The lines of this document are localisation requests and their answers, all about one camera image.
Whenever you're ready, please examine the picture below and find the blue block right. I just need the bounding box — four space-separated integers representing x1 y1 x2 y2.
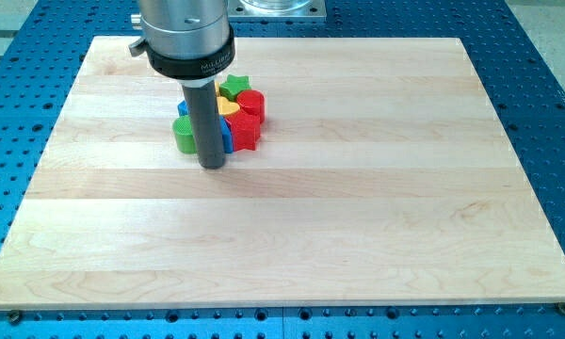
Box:
219 116 234 153

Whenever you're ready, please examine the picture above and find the green star block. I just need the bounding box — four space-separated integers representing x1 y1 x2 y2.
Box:
219 74 251 102

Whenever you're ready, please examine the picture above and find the yellow heart block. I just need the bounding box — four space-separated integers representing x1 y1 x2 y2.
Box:
217 96 241 117

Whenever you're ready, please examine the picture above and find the blue block left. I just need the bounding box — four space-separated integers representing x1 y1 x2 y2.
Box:
177 101 188 117

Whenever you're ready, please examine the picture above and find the blue block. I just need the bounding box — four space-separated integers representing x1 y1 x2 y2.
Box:
219 116 234 153
177 101 188 117

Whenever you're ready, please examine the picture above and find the red cylinder block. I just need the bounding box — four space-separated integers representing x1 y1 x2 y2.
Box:
236 89 266 123

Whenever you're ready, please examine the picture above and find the wooden board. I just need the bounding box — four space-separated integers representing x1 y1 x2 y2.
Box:
0 37 565 310

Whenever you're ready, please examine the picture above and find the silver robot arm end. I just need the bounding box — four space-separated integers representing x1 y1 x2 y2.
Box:
129 0 235 88

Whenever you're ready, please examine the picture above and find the green cylinder block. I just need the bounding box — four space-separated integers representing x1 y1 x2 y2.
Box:
172 115 197 154

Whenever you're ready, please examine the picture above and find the red star block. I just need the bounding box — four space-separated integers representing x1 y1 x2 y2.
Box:
225 110 261 152

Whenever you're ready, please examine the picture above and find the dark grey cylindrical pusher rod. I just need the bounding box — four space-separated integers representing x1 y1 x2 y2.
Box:
182 81 225 170

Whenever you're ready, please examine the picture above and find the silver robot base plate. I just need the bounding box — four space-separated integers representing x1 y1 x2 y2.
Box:
227 0 327 23

